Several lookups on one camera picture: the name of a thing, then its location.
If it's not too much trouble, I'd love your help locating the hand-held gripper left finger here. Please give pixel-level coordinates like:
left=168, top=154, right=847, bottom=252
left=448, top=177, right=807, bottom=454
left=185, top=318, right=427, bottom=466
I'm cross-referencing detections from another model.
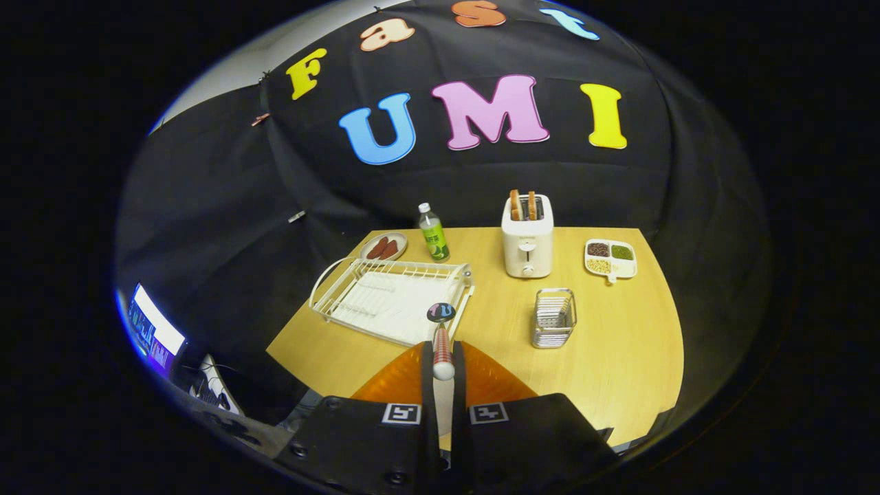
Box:
left=289, top=340, right=442, bottom=495

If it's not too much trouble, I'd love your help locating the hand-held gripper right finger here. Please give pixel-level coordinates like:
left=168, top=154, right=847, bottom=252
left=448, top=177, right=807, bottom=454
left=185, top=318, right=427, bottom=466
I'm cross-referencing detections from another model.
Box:
left=450, top=340, right=621, bottom=494

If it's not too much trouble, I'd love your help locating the metal wire basket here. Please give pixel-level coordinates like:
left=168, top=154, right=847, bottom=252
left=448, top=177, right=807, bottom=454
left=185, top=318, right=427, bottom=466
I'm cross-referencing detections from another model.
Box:
left=531, top=287, right=578, bottom=349

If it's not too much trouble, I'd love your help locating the striped handle metal spoon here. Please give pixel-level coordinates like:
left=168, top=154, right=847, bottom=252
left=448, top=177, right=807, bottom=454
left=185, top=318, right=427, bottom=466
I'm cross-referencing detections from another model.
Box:
left=426, top=302, right=457, bottom=382

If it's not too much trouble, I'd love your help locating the white wire dish rack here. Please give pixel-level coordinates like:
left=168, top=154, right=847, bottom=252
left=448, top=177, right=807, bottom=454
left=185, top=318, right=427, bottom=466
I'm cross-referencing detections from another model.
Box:
left=309, top=256, right=476, bottom=347

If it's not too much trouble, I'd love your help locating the white toaster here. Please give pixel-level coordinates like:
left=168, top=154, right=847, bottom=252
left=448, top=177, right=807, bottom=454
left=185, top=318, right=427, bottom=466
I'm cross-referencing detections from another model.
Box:
left=500, top=192, right=555, bottom=279

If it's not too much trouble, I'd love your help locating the white divided snack tray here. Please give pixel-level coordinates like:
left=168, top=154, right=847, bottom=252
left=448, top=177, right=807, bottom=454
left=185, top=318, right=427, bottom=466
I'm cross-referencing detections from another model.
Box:
left=584, top=238, right=638, bottom=284

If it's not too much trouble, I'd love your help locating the small saucer with sausages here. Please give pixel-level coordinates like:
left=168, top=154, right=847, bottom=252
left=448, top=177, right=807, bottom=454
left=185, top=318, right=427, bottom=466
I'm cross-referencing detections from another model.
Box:
left=360, top=232, right=408, bottom=263

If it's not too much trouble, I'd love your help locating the green label plastic bottle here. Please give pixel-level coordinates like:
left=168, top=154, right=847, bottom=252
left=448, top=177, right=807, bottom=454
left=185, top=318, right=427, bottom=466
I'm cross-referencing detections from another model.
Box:
left=418, top=202, right=451, bottom=263

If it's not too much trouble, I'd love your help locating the computer monitor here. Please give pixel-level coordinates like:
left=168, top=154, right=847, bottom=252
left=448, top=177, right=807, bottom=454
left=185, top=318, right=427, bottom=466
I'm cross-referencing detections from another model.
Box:
left=126, top=283, right=187, bottom=377

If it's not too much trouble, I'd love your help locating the black backdrop cloth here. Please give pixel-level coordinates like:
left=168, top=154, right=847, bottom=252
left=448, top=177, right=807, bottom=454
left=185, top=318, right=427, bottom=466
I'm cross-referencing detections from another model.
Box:
left=115, top=0, right=774, bottom=441

